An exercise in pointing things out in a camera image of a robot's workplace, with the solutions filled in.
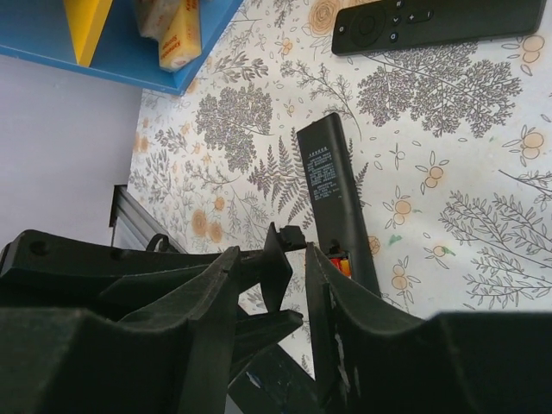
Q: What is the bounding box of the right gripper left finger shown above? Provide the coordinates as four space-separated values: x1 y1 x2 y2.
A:
1 248 240 413

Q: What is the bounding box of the black battery cover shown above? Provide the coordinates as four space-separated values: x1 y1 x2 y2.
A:
240 223 306 312

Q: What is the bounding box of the yellow orange packet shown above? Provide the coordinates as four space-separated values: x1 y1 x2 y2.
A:
134 0 202 72

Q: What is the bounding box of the blue pink yellow shelf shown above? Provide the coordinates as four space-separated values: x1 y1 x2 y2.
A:
1 1 242 95

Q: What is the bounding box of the red battery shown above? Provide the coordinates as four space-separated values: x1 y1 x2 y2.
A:
329 254 352 278

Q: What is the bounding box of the slim black remote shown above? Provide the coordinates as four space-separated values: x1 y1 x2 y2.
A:
331 0 546 56

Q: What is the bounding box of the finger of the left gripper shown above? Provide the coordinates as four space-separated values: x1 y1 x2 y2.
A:
1 229 217 319
229 310 303 380

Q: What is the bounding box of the black TV remote with buttons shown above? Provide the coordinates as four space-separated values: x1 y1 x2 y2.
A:
297 112 381 297

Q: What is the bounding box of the aluminium frame rail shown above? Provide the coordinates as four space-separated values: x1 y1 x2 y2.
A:
110 185 185 253

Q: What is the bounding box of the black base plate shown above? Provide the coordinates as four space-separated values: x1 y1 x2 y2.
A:
229 345 321 414

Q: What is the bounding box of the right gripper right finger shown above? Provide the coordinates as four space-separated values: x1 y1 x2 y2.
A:
305 245 551 413

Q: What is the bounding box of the floral table mat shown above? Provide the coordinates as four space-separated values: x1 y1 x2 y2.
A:
127 0 552 380

